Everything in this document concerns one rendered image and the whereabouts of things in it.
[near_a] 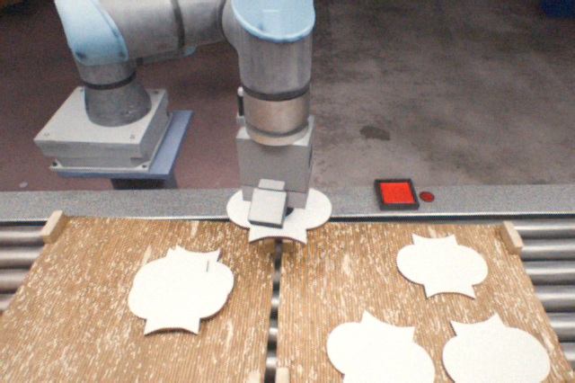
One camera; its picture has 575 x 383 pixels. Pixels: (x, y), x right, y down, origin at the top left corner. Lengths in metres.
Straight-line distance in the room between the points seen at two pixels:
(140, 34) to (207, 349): 0.42
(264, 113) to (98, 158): 0.64
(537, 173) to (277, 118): 2.31
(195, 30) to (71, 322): 0.46
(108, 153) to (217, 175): 1.33
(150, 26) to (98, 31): 0.05
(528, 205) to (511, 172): 1.66
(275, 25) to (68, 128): 0.74
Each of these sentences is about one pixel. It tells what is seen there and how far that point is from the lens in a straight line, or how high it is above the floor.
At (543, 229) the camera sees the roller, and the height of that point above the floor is 0.92.
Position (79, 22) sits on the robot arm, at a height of 1.34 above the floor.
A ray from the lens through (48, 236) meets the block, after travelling 0.80.
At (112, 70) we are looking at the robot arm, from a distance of 0.96.
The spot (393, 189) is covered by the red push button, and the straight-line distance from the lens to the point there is 0.83.
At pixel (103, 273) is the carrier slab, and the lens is 0.73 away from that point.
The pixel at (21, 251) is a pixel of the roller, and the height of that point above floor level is 0.92.
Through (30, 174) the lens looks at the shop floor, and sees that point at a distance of 2.68.
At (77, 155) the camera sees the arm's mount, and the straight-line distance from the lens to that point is 1.03.
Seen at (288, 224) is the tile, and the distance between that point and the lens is 0.55.
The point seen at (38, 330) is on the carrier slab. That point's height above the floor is 0.94.
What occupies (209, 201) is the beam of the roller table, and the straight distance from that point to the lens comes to 0.82.
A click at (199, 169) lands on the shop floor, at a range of 2.32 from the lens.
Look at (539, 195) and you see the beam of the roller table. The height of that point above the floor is 0.92.
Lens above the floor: 1.49
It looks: 45 degrees down
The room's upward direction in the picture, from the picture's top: straight up
